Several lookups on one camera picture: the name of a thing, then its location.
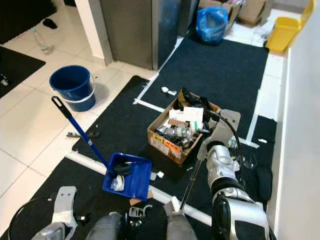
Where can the long white tape strip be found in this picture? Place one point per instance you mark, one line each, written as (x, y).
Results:
(90, 164)

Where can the blue plastic bag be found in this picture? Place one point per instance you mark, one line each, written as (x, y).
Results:
(211, 25)

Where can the grey plastic clip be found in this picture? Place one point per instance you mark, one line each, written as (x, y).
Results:
(134, 214)

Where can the grey right robot leg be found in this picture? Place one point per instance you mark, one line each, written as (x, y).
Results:
(181, 227)

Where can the small brown cardboard piece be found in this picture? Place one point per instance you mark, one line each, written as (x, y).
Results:
(137, 201)

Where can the blue plastic bucket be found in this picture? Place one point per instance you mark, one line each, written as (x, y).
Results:
(72, 85)

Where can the grey left robot leg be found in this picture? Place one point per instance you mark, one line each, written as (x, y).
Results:
(102, 229)

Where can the clear upright plastic bottle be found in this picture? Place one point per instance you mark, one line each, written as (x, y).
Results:
(42, 45)

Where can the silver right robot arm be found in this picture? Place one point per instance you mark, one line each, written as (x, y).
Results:
(222, 165)

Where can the yellow plastic bin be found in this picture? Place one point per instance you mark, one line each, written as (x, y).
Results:
(280, 32)

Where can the black rubbish piece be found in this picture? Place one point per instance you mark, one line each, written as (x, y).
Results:
(121, 168)

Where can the brown cardboard boxes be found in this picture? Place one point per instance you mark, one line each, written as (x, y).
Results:
(250, 10)

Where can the grey robot leg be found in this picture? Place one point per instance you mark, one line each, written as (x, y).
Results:
(102, 229)
(181, 227)

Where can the black plastic bag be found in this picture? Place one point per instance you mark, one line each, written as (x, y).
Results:
(190, 97)

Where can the black flat strip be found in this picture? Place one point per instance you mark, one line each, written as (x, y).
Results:
(82, 135)

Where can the grey metal cabinet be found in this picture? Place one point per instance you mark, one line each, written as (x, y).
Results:
(130, 30)

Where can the black slipper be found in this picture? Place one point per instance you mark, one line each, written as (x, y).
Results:
(50, 23)

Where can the crumpled white paper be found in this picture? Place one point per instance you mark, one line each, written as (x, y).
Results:
(117, 182)

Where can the white paper sheet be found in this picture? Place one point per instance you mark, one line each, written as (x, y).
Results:
(193, 114)

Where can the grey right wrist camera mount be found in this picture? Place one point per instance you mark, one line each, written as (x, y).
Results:
(227, 125)

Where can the black floor mat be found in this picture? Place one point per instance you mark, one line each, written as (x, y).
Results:
(20, 65)
(215, 70)
(25, 17)
(87, 175)
(125, 120)

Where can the small white plastic object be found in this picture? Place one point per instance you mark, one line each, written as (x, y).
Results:
(166, 90)

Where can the cardboard box of rubbish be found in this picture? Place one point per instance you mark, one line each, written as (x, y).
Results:
(167, 145)

